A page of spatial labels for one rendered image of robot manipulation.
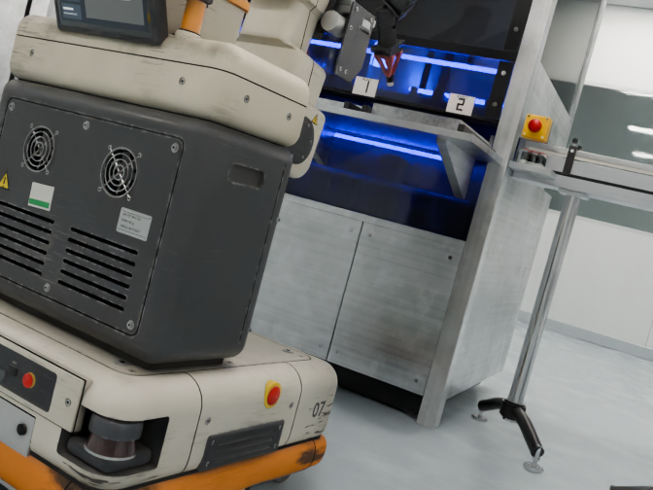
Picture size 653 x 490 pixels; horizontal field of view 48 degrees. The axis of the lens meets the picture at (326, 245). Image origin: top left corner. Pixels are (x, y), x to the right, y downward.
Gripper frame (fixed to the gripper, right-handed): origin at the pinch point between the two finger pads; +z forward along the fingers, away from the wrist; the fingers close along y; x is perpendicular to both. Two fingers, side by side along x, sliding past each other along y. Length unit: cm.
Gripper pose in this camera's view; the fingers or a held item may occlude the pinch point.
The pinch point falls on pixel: (390, 73)
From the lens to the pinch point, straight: 232.7
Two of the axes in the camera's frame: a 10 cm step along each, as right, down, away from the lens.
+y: 5.9, -4.6, 6.6
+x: -8.0, -2.2, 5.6
